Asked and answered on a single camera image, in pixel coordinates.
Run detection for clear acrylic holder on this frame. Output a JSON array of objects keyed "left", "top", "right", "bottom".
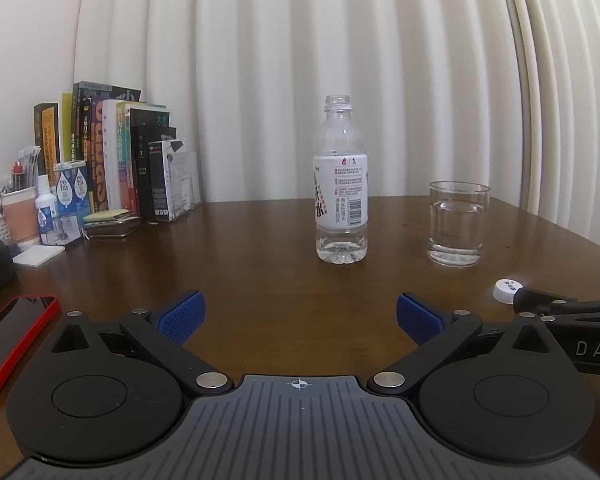
[{"left": 161, "top": 138, "right": 202, "bottom": 222}]

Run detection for clear drinking glass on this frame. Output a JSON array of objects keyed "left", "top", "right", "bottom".
[{"left": 427, "top": 180, "right": 492, "bottom": 268}]

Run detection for blue white eye drop box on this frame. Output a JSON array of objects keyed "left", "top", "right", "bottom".
[{"left": 54, "top": 159, "right": 92, "bottom": 217}]

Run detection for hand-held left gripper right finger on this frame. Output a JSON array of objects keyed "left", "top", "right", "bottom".
[{"left": 367, "top": 291, "right": 556, "bottom": 396}]

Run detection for small white plastic bottle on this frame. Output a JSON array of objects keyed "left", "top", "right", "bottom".
[{"left": 34, "top": 175, "right": 59, "bottom": 247}]

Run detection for pink paper cup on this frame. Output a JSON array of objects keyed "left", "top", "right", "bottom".
[{"left": 0, "top": 186, "right": 42, "bottom": 249}]

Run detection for metal tin with yellow notes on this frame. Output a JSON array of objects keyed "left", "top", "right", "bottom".
[{"left": 82, "top": 216, "right": 142, "bottom": 240}]

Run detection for yellow sticky notes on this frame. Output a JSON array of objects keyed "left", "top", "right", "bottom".
[{"left": 82, "top": 208, "right": 132, "bottom": 224}]

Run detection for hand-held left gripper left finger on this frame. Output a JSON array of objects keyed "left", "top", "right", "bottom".
[{"left": 54, "top": 289, "right": 234, "bottom": 396}]

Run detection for row of books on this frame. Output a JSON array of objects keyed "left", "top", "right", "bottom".
[{"left": 33, "top": 80, "right": 177, "bottom": 223}]

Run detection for white notepad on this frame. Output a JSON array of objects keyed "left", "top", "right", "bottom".
[{"left": 12, "top": 244, "right": 67, "bottom": 267}]

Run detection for white bottle cap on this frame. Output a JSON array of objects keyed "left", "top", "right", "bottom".
[{"left": 493, "top": 277, "right": 524, "bottom": 305}]

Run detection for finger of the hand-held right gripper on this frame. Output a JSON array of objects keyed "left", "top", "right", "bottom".
[{"left": 512, "top": 287, "right": 600, "bottom": 317}]

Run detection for white pleated curtain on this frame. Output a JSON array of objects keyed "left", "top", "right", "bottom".
[{"left": 71, "top": 0, "right": 600, "bottom": 243}]

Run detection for bundle of pens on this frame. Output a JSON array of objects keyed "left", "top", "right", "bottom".
[{"left": 10, "top": 145, "right": 42, "bottom": 193}]

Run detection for red cased smartphone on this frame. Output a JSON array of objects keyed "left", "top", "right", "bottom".
[{"left": 0, "top": 294, "right": 62, "bottom": 399}]

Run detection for clear plastic water bottle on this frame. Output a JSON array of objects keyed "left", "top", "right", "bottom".
[{"left": 313, "top": 94, "right": 370, "bottom": 265}]

